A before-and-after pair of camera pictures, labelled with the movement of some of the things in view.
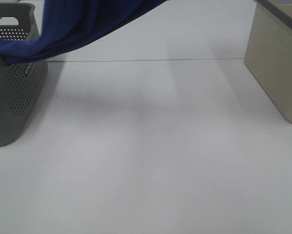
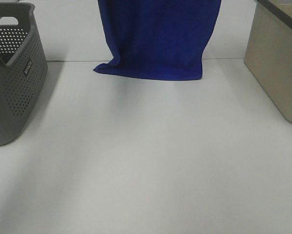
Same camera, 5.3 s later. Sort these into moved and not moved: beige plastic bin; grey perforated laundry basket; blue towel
Moved: blue towel
Not moved: beige plastic bin; grey perforated laundry basket
